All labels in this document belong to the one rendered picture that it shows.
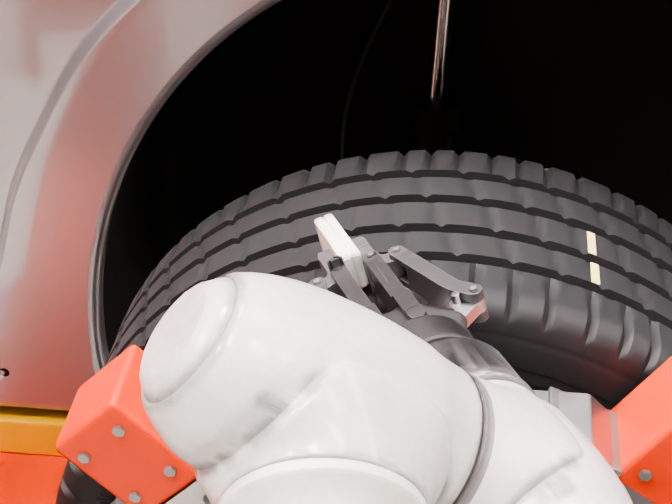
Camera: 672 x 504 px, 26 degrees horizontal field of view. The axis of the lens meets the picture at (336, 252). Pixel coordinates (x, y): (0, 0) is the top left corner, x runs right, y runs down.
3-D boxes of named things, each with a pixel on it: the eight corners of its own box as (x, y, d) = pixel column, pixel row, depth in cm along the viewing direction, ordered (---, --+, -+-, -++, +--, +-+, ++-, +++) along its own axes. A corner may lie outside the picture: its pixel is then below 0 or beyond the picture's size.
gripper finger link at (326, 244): (360, 289, 107) (351, 293, 107) (331, 248, 113) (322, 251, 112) (351, 256, 105) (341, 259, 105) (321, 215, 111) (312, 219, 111)
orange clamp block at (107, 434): (221, 410, 113) (134, 339, 110) (202, 479, 107) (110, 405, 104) (162, 454, 116) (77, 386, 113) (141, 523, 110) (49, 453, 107)
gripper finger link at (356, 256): (351, 256, 105) (360, 252, 105) (322, 215, 111) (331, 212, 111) (360, 289, 107) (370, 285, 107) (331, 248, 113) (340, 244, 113)
